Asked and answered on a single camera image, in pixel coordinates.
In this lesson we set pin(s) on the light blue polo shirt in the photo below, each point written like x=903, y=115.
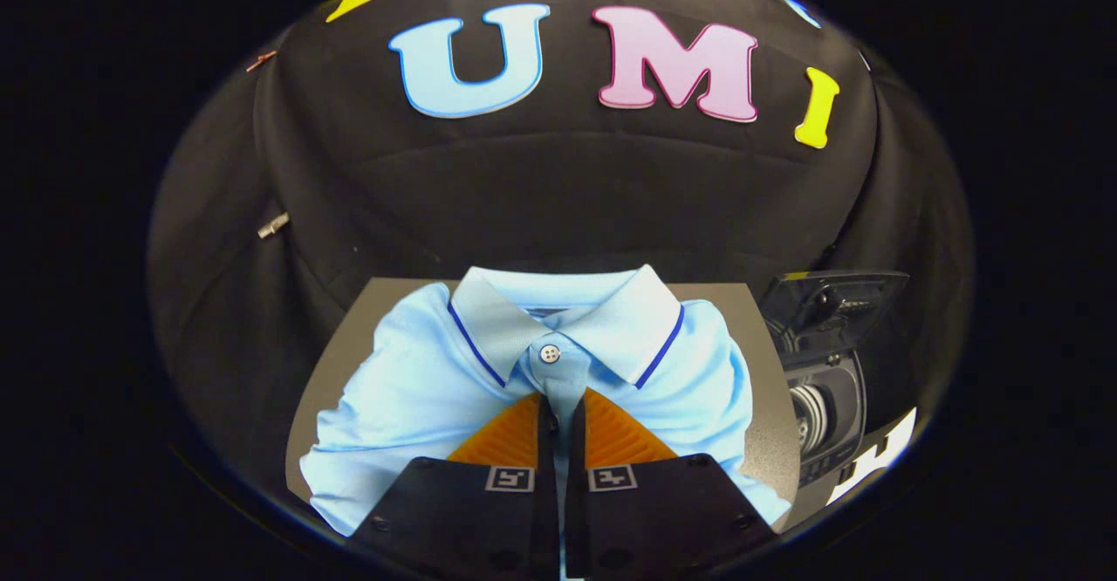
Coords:
x=419, y=372

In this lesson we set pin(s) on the dark grey washing machine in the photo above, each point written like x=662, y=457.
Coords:
x=838, y=406

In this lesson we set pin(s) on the silver clip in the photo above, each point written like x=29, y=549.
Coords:
x=273, y=225

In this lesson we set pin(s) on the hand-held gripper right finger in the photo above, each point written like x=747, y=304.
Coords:
x=576, y=476

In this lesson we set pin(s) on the copper clip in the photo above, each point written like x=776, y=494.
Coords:
x=260, y=60

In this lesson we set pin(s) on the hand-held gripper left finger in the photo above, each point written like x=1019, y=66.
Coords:
x=545, y=476

